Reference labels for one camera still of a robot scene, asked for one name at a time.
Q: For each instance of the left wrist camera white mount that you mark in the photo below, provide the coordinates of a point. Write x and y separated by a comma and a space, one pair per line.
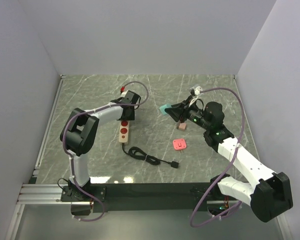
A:
123, 90

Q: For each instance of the pink square plug adapter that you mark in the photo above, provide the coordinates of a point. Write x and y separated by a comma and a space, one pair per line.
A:
179, 144

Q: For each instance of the beige power strip red sockets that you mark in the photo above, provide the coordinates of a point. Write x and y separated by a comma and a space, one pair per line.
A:
124, 132

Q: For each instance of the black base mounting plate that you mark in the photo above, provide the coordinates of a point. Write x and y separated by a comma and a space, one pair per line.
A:
133, 196

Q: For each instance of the aluminium extrusion rail front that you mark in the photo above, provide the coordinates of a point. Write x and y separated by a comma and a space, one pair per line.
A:
45, 194

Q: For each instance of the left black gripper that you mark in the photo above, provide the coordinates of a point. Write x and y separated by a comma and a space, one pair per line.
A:
131, 117

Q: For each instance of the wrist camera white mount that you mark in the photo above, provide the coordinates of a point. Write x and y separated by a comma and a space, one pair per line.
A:
123, 90
195, 93

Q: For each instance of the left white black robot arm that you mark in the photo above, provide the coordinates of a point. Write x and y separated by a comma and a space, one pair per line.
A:
79, 133

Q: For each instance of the teal plug adapter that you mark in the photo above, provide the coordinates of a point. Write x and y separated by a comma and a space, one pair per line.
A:
163, 108

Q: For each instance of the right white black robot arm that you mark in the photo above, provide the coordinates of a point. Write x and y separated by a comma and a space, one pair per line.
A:
267, 193

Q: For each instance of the dusty pink plug adapter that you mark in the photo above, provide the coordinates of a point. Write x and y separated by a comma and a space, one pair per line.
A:
181, 126

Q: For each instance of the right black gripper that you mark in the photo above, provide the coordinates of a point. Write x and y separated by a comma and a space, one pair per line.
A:
182, 109

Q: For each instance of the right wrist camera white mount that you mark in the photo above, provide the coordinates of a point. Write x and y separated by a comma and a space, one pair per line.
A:
195, 93

